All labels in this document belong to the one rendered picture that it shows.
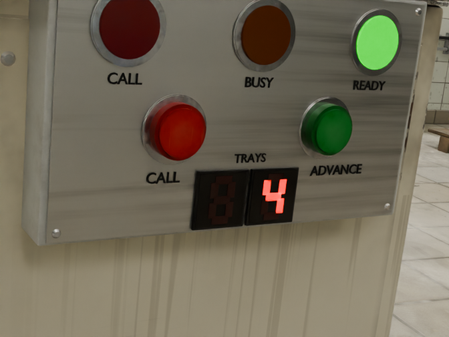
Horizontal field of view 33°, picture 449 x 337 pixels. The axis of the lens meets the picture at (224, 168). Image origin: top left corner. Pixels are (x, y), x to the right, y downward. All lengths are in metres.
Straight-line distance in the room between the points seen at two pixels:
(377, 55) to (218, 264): 0.16
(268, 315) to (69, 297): 0.14
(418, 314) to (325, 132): 1.80
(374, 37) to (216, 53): 0.11
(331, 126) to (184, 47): 0.10
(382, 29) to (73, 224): 0.21
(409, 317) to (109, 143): 1.84
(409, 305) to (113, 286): 1.86
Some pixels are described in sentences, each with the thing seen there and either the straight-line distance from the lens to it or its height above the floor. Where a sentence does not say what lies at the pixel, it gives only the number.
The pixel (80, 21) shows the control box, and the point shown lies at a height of 0.81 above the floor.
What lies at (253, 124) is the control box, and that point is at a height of 0.76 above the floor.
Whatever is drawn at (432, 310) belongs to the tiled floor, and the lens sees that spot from 2.27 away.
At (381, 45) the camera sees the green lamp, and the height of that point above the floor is 0.81.
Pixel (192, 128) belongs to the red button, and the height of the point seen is 0.76.
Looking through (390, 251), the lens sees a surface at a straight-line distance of 0.57.
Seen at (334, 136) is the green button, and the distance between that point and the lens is 0.45.
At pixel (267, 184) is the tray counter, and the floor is 0.73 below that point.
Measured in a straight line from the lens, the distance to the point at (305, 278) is 0.52.
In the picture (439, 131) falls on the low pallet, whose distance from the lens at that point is 4.72.
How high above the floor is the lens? 0.84
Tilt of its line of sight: 14 degrees down
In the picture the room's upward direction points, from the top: 6 degrees clockwise
